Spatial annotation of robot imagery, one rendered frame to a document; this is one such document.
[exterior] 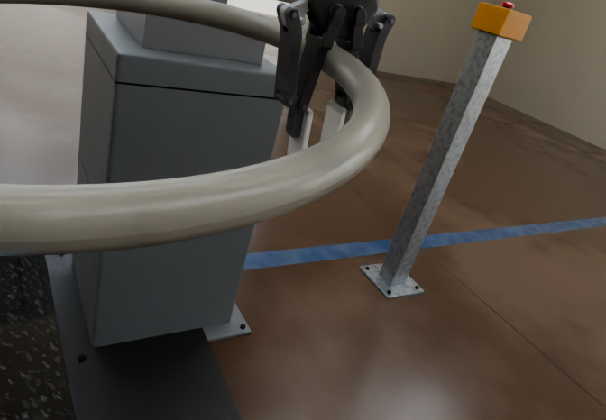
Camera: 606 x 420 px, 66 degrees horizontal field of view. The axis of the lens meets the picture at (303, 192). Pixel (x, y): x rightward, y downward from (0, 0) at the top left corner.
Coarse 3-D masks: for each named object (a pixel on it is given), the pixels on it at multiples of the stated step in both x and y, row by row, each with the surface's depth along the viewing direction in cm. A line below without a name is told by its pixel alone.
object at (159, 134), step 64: (128, 64) 93; (192, 64) 99; (256, 64) 114; (128, 128) 99; (192, 128) 107; (256, 128) 115; (128, 256) 115; (192, 256) 125; (128, 320) 126; (192, 320) 137
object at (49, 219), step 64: (0, 0) 51; (64, 0) 54; (128, 0) 56; (192, 0) 57; (384, 128) 33; (0, 192) 19; (64, 192) 19; (128, 192) 20; (192, 192) 21; (256, 192) 23; (320, 192) 26
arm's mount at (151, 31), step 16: (128, 16) 109; (144, 16) 97; (160, 16) 98; (144, 32) 98; (160, 32) 99; (176, 32) 101; (192, 32) 103; (208, 32) 104; (224, 32) 106; (160, 48) 101; (176, 48) 103; (192, 48) 104; (208, 48) 106; (224, 48) 108; (240, 48) 110; (256, 48) 112
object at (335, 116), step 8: (328, 104) 54; (336, 104) 54; (328, 112) 55; (336, 112) 53; (344, 112) 53; (328, 120) 55; (336, 120) 53; (328, 128) 55; (336, 128) 54; (328, 136) 55
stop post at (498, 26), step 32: (480, 32) 151; (512, 32) 145; (480, 64) 151; (480, 96) 156; (448, 128) 162; (448, 160) 165; (416, 192) 175; (416, 224) 176; (416, 256) 186; (384, 288) 185; (416, 288) 191
